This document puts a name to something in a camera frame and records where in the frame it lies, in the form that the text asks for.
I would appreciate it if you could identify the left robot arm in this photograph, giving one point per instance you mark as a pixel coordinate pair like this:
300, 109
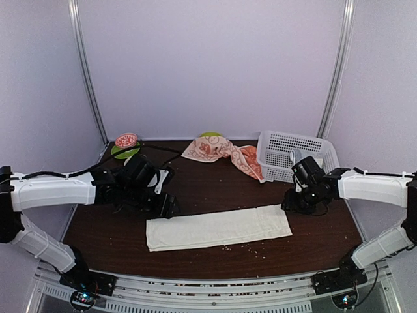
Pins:
138, 185

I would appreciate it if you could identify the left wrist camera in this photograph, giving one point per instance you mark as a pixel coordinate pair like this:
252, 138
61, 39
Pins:
161, 178

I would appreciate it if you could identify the white towel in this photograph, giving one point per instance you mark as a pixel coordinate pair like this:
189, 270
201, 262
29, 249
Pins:
217, 229

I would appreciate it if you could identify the white ceramic mug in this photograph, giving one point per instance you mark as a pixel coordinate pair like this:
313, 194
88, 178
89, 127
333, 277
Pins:
128, 160

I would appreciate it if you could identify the orange patterned towel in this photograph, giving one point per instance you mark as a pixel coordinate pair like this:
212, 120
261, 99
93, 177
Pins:
209, 149

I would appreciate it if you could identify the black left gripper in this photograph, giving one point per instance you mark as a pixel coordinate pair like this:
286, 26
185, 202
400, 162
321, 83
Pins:
163, 208

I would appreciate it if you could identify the right aluminium frame post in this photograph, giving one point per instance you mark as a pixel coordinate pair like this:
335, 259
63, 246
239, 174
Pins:
339, 65

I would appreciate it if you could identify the rolled grey blue towel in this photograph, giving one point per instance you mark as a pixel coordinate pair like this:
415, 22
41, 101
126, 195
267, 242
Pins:
296, 155

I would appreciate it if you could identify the aluminium frame post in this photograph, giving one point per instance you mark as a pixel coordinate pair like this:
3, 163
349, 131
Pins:
339, 65
75, 19

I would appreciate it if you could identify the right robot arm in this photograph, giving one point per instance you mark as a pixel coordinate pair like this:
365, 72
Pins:
313, 187

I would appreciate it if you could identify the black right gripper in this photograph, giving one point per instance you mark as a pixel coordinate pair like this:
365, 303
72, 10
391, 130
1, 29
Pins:
289, 203

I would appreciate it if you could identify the red patterned bowl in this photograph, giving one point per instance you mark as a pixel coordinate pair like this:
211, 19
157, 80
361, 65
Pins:
126, 140

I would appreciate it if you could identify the white plastic basket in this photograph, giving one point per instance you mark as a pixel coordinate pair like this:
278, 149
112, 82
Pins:
274, 154

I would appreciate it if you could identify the left aluminium frame post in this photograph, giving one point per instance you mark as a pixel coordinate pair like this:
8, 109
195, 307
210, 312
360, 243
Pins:
75, 19

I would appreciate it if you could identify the green bowl behind towel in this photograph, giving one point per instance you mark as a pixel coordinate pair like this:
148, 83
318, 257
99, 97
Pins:
209, 134

